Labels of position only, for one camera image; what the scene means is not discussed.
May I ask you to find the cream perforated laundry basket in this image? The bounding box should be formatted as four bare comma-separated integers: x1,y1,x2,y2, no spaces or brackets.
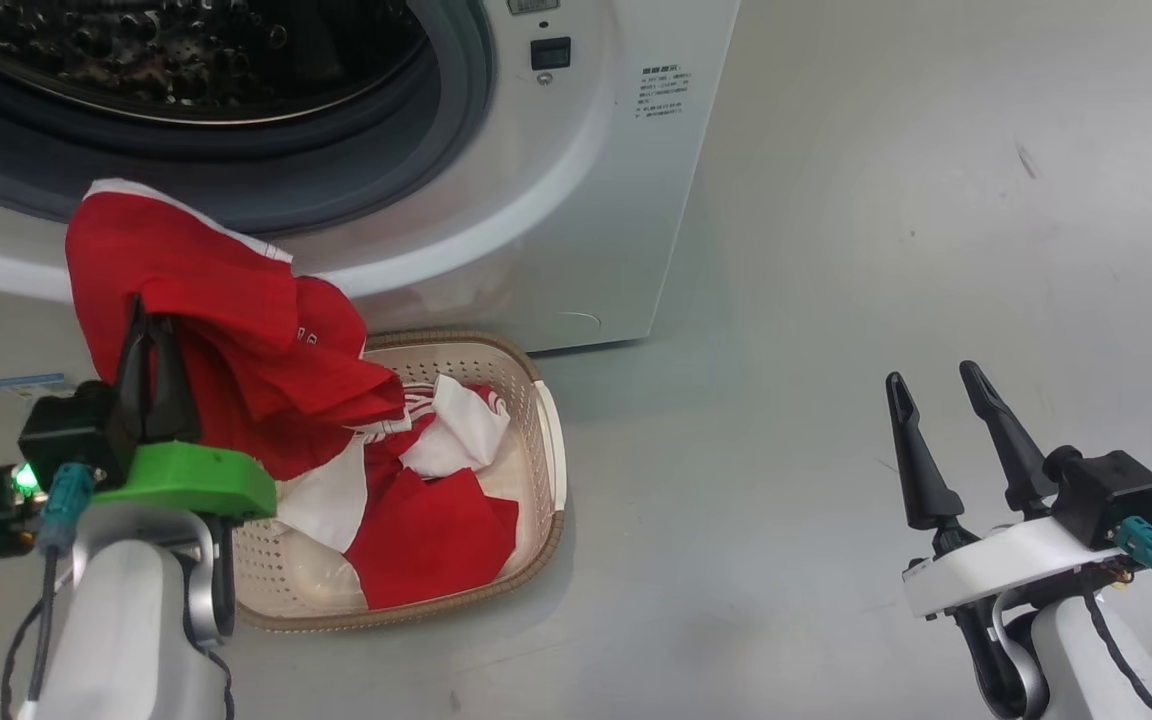
232,330,569,633

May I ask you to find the white front-load washing machine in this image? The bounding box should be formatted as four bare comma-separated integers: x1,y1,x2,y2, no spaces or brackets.
0,0,742,401

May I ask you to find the teal left cable connector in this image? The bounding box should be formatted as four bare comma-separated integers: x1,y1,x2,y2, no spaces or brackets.
36,463,97,554

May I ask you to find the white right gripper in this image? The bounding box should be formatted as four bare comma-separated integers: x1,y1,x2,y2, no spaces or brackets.
885,360,1127,619

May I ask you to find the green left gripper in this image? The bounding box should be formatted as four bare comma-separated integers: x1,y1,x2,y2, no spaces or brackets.
91,296,278,521

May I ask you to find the blue energy label sticker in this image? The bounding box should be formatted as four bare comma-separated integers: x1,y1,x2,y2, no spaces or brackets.
0,373,72,401

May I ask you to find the red jersey with white trim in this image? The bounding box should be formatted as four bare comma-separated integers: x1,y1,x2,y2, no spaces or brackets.
64,178,407,483

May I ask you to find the printed text label on washer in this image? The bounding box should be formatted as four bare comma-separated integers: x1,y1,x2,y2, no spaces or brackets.
638,68,694,119

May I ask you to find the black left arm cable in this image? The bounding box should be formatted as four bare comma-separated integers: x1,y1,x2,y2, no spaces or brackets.
0,545,62,720

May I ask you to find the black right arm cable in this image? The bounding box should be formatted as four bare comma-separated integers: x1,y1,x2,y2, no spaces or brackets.
1081,590,1152,720

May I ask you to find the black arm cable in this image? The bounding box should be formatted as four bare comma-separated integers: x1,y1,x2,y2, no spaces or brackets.
1081,590,1152,720
0,545,62,720

